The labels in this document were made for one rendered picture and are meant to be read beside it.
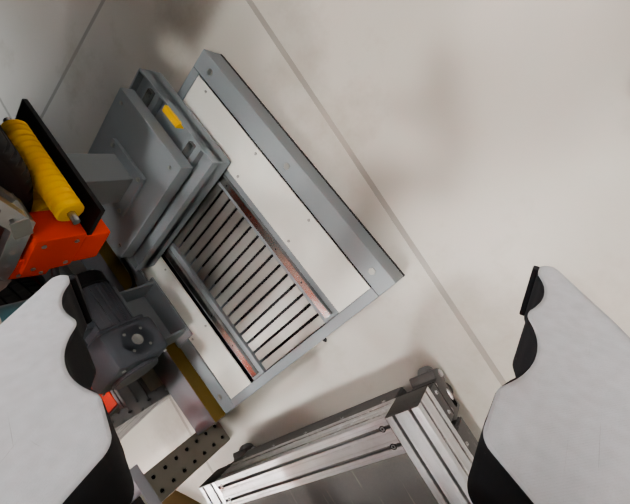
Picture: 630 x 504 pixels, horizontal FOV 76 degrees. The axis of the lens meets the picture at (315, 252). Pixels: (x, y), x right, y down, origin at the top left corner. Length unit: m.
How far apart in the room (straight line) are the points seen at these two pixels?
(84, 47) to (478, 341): 1.64
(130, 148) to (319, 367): 0.85
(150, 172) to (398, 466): 0.98
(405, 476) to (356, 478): 0.13
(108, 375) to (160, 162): 0.59
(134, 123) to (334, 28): 0.59
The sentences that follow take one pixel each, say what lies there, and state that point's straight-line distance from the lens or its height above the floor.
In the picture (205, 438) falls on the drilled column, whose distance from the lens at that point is 1.65.
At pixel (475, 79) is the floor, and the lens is 1.03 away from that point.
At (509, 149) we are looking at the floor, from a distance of 1.01.
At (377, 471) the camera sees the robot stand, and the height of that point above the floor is 0.21.
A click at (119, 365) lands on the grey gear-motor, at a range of 1.23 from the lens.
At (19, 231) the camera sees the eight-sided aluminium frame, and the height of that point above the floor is 0.61.
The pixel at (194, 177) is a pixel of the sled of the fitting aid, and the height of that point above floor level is 0.15.
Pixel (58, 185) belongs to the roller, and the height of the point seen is 0.52.
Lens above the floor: 1.01
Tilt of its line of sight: 59 degrees down
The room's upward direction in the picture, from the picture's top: 113 degrees counter-clockwise
